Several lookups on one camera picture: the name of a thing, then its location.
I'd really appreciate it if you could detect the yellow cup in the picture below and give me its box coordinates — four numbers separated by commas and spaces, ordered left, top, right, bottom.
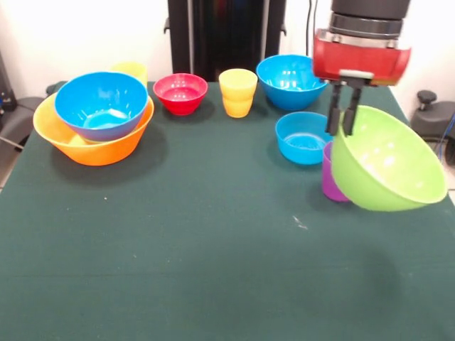
218, 68, 259, 119

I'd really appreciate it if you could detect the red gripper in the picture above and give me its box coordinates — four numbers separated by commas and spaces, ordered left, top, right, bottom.
311, 28, 412, 136

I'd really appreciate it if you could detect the dark green tablecloth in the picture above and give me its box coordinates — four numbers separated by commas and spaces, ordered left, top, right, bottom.
0, 80, 455, 341

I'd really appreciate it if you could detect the small red bowl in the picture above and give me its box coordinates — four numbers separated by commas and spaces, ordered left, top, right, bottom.
153, 72, 209, 117

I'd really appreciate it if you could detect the purple cup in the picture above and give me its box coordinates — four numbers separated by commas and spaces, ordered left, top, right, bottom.
321, 141, 351, 202

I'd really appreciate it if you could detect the black wall cable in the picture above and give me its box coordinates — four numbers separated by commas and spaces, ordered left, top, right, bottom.
306, 0, 320, 58

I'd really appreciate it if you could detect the large green bowl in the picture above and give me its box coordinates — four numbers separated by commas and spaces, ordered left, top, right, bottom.
330, 105, 449, 213

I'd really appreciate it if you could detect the large blue bowl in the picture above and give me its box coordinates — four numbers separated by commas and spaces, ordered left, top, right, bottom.
54, 72, 149, 142
255, 54, 330, 112

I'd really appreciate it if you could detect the black robot pedestal leg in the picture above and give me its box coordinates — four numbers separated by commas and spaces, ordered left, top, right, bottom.
410, 90, 455, 144
0, 94, 38, 150

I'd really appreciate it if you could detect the black robot column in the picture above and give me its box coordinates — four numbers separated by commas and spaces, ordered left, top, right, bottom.
164, 0, 288, 83

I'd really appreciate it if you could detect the small blue ridged bowl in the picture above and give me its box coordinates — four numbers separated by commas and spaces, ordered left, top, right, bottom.
274, 111, 342, 166

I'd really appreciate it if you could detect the translucent yellow-green cup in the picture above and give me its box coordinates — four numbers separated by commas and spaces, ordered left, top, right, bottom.
109, 62, 149, 88

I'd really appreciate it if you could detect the large orange bowl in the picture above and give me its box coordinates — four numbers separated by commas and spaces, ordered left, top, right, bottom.
33, 92, 155, 167

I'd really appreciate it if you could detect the blue floor cable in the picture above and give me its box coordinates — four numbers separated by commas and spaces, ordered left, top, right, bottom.
435, 115, 455, 161

